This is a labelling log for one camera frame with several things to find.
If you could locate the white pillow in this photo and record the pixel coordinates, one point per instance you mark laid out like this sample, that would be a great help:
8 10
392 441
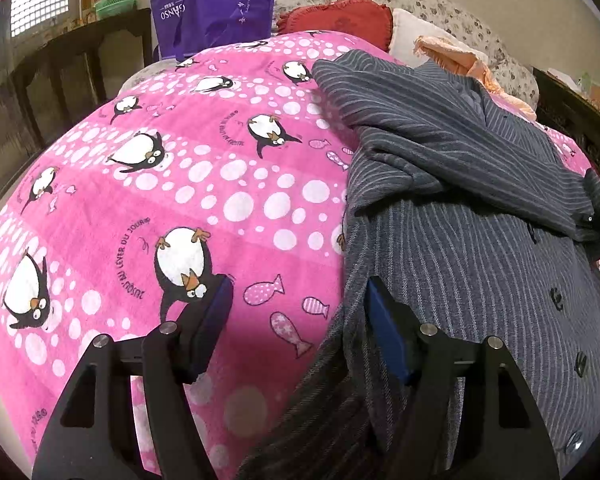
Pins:
415 30

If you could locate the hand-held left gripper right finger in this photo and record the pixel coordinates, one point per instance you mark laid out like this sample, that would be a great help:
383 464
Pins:
380 320

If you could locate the peach fringed cloth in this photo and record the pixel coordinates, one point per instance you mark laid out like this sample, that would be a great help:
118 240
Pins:
460 57

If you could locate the dark carved wooden cabinet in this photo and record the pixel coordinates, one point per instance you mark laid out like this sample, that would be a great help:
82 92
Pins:
575 110

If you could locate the dark wooden table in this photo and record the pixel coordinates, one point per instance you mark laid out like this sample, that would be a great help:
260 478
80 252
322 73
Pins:
80 40

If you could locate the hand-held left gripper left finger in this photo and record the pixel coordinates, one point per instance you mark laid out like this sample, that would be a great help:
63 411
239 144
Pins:
219 307

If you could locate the red pillow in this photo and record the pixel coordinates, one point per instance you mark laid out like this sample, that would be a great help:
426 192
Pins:
340 22

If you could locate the purple tote bag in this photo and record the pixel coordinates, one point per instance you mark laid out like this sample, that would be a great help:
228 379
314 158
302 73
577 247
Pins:
215 5

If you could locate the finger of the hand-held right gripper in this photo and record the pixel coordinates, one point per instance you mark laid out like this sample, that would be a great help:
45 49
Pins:
594 187

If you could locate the grey striped coat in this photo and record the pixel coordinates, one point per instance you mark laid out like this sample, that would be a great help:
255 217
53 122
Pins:
455 160

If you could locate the green plastic basket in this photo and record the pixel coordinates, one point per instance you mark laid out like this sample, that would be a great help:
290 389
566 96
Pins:
114 4

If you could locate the pink penguin print blanket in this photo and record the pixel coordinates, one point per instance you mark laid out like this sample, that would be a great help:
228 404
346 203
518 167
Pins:
130 220

